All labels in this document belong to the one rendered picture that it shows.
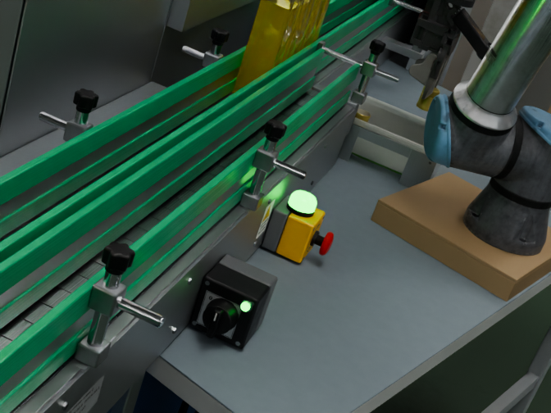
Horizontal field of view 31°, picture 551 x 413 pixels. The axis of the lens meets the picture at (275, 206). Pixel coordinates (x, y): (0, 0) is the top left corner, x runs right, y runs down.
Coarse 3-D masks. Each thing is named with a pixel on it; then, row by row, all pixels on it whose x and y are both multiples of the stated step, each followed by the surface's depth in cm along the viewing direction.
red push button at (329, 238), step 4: (328, 232) 156; (316, 236) 156; (320, 236) 156; (328, 236) 155; (332, 236) 156; (316, 240) 156; (320, 240) 156; (324, 240) 155; (328, 240) 155; (332, 240) 156; (316, 244) 157; (320, 244) 156; (324, 244) 155; (328, 244) 155; (320, 248) 155; (324, 248) 155; (328, 248) 156; (320, 252) 156; (324, 252) 155
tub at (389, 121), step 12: (360, 108) 212; (372, 108) 212; (384, 108) 211; (396, 108) 210; (360, 120) 197; (372, 120) 212; (384, 120) 212; (396, 120) 211; (408, 120) 210; (420, 120) 209; (384, 132) 196; (396, 132) 212; (408, 132) 211; (420, 132) 210; (408, 144) 195; (420, 144) 195
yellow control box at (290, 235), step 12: (276, 216) 154; (288, 216) 154; (300, 216) 154; (312, 216) 155; (324, 216) 158; (276, 228) 155; (288, 228) 154; (300, 228) 153; (312, 228) 153; (264, 240) 156; (276, 240) 155; (288, 240) 155; (300, 240) 154; (312, 240) 156; (276, 252) 156; (288, 252) 155; (300, 252) 155
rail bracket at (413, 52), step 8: (392, 0) 247; (408, 8) 247; (416, 8) 246; (384, 40) 250; (392, 40) 251; (392, 48) 250; (400, 48) 250; (408, 48) 249; (416, 48) 249; (408, 56) 249; (416, 56) 249
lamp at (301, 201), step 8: (296, 192) 155; (304, 192) 155; (296, 200) 154; (304, 200) 154; (312, 200) 154; (288, 208) 155; (296, 208) 154; (304, 208) 154; (312, 208) 154; (304, 216) 154
